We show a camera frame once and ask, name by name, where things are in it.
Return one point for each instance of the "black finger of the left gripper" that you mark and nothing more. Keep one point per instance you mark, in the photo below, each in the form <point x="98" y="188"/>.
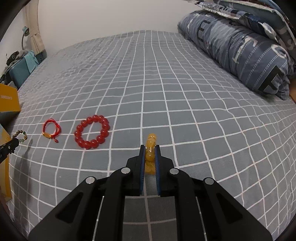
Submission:
<point x="8" y="148"/>

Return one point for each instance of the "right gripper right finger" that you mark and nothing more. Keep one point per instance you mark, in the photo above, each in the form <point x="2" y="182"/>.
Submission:
<point x="204" y="209"/>

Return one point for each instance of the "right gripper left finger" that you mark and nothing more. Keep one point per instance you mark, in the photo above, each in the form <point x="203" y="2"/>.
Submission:
<point x="94" y="210"/>

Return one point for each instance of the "blue yellow cardboard box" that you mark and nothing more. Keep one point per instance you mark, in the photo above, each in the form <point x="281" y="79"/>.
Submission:
<point x="10" y="107"/>

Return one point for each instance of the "teal suitcase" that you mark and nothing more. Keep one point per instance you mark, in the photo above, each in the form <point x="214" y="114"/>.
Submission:
<point x="18" y="68"/>

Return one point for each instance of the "grey checked bed sheet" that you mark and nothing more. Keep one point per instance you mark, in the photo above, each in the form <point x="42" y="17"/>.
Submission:
<point x="89" y="108"/>

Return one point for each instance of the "blue desk lamp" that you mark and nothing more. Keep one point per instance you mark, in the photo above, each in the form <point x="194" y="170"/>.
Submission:
<point x="26" y="33"/>

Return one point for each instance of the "beige curtain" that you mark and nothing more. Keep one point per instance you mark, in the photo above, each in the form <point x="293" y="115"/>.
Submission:
<point x="31" y="17"/>

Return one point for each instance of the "wooden headboard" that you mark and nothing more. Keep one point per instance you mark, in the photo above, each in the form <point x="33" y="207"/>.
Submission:
<point x="293" y="94"/>

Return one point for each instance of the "blue patterned folded duvet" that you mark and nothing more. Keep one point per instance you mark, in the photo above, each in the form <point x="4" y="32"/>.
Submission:
<point x="258" y="62"/>

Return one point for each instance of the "blue patterned pillow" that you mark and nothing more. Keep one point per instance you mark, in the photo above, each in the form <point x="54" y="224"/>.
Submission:
<point x="263" y="17"/>

